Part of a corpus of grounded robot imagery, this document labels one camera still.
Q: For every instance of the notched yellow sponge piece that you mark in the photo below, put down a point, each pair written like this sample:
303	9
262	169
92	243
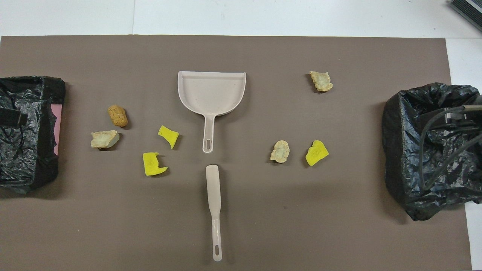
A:
150	165

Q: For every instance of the pink bin with black bag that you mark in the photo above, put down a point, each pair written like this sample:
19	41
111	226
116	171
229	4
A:
22	158

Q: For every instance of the beige plastic dustpan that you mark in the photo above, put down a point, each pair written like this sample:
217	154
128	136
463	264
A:
211	94

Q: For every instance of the beige rounded foam chunk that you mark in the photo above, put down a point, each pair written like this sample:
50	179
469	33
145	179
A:
280	151

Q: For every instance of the black bag lined bin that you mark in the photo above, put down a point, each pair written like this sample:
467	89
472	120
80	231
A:
403	150

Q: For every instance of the beige brush with black bristles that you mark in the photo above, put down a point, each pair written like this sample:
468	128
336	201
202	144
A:
213	188

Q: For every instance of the dark grey ribbed device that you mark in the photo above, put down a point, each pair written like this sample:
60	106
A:
469	11

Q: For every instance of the orange-brown sponge chunk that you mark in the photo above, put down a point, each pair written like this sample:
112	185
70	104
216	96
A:
117	116

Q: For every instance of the beige jagged foam chunk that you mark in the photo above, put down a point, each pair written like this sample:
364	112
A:
322	81

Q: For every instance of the rounded yellow sponge chunk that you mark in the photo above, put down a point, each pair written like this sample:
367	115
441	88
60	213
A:
315	153

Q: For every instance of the beige angular foam chunk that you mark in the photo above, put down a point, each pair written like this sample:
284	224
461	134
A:
103	139

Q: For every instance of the brown table mat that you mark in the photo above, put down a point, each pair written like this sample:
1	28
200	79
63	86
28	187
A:
263	226

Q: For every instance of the small yellow sponge piece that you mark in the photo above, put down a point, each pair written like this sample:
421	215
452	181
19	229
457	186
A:
168	135

